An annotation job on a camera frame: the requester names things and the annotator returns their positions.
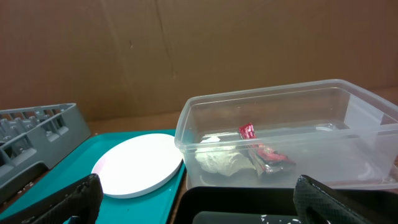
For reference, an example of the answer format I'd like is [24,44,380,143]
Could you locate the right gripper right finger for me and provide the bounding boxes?
[293,175,373,224]

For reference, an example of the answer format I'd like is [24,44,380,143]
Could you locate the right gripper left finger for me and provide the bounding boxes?
[1,174,104,224]

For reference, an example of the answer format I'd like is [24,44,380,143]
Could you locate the red snack wrapper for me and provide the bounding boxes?
[238,122,297,177]

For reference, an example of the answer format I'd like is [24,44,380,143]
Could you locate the large white plate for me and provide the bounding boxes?
[91,133,182,199]

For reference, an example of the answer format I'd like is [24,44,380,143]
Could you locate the white tissue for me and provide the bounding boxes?
[195,146,255,177]

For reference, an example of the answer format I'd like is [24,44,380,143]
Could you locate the grey dishwasher rack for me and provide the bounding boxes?
[1,103,91,203]

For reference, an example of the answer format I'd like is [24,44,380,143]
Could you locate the black tray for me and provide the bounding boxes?
[172,187,397,223]

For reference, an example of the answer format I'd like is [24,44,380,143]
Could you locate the teal plastic tray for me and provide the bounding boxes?
[1,129,185,224]

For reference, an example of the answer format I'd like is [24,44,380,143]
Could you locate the clear plastic bin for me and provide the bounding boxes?
[175,80,397,190]

